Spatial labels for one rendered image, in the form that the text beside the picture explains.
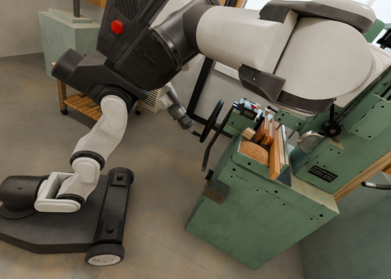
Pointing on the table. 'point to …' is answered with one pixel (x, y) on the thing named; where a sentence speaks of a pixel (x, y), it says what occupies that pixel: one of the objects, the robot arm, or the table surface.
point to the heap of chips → (254, 151)
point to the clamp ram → (259, 120)
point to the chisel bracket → (289, 119)
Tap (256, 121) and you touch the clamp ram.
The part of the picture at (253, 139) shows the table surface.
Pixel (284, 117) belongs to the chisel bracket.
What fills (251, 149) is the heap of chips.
